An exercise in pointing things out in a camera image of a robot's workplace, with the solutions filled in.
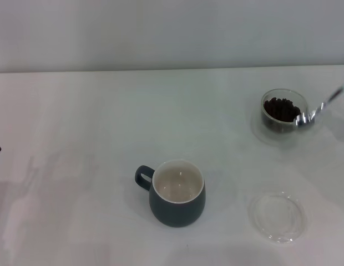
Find clear glass cup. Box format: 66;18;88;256
260;88;322;135

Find coffee beans in glass cup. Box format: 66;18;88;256
262;96;302;132

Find dark teal ceramic mug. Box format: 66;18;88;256
134;158;206;228

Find clear glass saucer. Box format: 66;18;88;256
251;109;322;146
248;191;307;244

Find metal spoon with blue handle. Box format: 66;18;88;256
294;80;344;130

